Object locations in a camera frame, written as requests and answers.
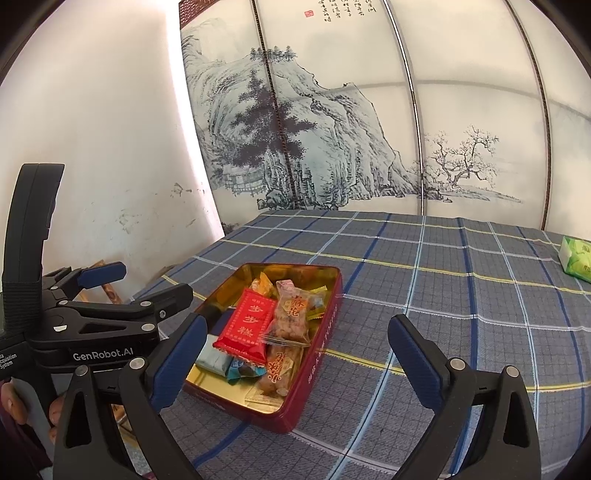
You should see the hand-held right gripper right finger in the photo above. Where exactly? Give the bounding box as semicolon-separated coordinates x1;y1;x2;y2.
387;315;542;480

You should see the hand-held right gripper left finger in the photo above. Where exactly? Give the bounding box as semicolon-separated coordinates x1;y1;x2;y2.
52;314;208;480

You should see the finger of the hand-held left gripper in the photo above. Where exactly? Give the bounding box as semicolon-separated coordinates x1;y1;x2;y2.
44;261;127;301
37;283;195;341

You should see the blue candy packet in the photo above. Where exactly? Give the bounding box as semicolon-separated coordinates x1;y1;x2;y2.
226;359;267;383

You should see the red snack packet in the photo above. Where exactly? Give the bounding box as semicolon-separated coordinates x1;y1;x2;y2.
212;288;278;361

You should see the large clear fried twist packet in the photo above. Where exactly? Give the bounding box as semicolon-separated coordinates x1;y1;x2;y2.
255;344;303;398

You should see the orange snack packet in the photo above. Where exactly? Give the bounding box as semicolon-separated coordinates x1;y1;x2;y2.
252;272;276;296

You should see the yellow candy packet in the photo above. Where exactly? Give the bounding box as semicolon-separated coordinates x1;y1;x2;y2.
305;286;331;320

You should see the small clear fried snack packet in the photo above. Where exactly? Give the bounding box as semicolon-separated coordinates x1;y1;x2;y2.
272;279;311;344

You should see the red tin box gold interior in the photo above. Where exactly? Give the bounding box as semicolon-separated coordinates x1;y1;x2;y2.
182;262;343;433

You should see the person's left hand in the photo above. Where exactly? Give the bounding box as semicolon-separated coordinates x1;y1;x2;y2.
0;382;63;444

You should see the purple clothing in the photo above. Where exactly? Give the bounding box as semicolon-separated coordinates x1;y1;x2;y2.
0;415;54;480

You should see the green tissue pack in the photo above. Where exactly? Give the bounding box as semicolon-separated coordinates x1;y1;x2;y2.
558;235;591;284

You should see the landscape painted folding screen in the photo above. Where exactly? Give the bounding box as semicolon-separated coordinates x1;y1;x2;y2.
178;0;591;236

